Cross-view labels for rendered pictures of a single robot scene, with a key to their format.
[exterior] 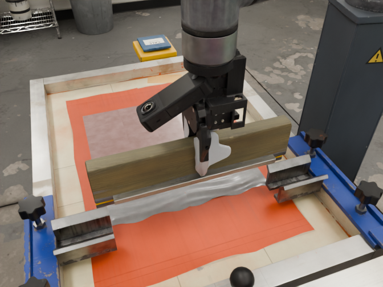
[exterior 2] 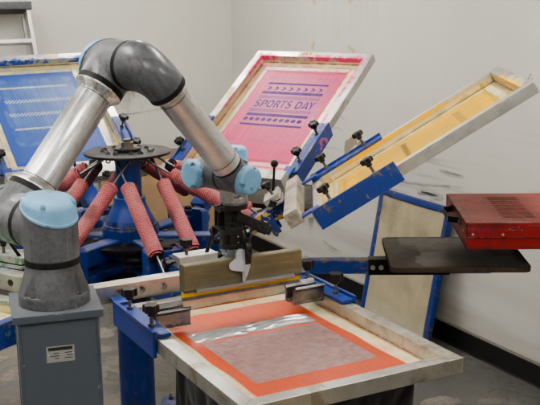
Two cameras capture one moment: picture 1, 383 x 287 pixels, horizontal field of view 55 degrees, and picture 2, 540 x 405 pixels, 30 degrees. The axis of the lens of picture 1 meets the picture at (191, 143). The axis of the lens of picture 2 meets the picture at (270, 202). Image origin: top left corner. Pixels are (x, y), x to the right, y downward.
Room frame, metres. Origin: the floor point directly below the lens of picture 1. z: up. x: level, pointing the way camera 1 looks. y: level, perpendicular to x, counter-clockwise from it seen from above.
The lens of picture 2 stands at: (3.07, -0.32, 1.86)
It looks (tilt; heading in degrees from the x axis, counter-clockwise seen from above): 12 degrees down; 171
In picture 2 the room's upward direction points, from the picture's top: 1 degrees counter-clockwise
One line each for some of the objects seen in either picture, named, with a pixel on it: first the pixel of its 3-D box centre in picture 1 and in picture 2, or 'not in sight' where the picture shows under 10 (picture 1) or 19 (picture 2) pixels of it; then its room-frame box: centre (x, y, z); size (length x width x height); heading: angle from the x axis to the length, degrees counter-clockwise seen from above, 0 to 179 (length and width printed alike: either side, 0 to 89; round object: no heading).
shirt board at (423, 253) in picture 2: not in sight; (324, 263); (-0.23, 0.37, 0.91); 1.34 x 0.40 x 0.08; 79
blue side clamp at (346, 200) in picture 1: (330, 189); (141, 326); (0.51, -0.28, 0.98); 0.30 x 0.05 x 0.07; 19
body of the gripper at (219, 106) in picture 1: (211, 91); (231, 225); (0.47, -0.03, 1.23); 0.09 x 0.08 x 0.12; 109
